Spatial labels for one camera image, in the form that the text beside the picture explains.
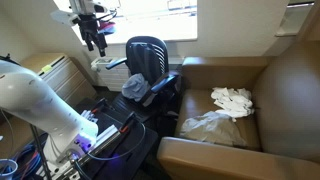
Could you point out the red and blue cap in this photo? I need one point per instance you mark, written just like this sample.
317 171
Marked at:
108 27

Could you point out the light wooden dresser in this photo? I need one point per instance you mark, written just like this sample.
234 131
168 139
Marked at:
66 80

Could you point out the black clamp with red tip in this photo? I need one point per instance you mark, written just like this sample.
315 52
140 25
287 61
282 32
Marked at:
128 121
99 106

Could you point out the light grey crumpled cloth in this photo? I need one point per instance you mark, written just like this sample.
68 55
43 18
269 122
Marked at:
213 128

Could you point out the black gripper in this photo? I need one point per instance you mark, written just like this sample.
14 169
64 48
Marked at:
91 25

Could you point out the white paper cup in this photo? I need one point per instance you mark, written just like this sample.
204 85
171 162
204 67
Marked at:
8 168

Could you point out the white wall heater unit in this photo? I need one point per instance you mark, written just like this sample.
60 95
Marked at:
111 75

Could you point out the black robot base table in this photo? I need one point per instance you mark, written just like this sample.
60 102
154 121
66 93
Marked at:
133 146

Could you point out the white crumpled cloth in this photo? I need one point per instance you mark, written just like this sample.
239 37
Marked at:
233 101

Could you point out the yellow-green sticky note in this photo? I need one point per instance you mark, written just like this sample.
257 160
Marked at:
46 68

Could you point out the grey-blue crumpled cloth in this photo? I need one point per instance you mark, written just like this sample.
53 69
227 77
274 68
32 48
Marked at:
135 87

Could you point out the black office chair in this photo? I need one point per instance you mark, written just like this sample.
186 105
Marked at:
156 53

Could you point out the brown leather armchair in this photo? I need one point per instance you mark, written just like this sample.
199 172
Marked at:
206 160

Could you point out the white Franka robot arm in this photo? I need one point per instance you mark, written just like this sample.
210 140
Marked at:
33 100

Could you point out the aluminium mounting rail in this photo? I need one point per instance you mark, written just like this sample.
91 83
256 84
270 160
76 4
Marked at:
105 136

